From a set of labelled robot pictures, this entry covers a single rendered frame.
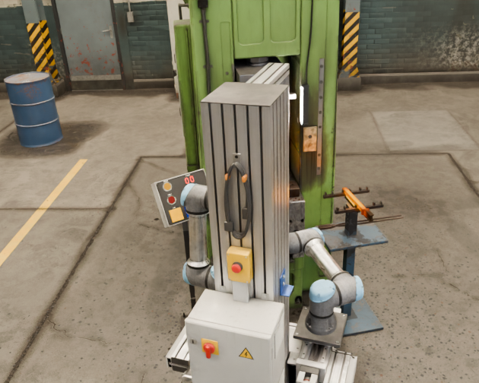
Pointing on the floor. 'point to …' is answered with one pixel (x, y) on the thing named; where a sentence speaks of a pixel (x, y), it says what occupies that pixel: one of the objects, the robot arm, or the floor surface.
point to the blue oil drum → (33, 109)
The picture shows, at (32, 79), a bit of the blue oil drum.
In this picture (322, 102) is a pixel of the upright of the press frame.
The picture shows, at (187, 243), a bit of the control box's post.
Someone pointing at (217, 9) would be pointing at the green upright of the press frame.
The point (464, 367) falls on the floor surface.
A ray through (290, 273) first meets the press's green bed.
